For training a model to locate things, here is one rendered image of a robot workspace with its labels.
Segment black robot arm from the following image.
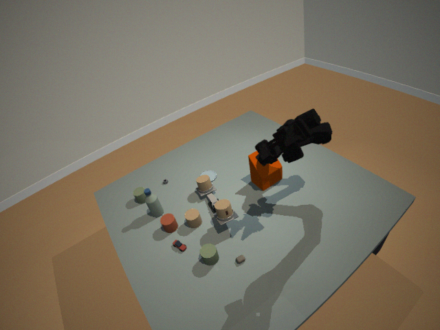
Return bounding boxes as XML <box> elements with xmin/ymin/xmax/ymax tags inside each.
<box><xmin>256</xmin><ymin>109</ymin><xmax>333</xmax><ymax>165</ymax></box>

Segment small red toy car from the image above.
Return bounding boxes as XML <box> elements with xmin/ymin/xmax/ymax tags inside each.
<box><xmin>173</xmin><ymin>240</ymin><xmax>187</xmax><ymax>252</ymax></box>

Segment grey bottle with blue cap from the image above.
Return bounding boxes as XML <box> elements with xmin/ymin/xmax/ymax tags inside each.
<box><xmin>144</xmin><ymin>188</ymin><xmax>164</xmax><ymax>217</ymax></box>

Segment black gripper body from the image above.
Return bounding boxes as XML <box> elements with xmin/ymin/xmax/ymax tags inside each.
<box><xmin>255</xmin><ymin>118</ymin><xmax>311</xmax><ymax>156</ymax></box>

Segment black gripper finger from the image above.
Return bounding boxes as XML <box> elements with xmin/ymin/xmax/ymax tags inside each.
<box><xmin>284</xmin><ymin>123</ymin><xmax>307</xmax><ymax>147</ymax></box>
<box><xmin>257</xmin><ymin>142</ymin><xmax>273</xmax><ymax>160</ymax></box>

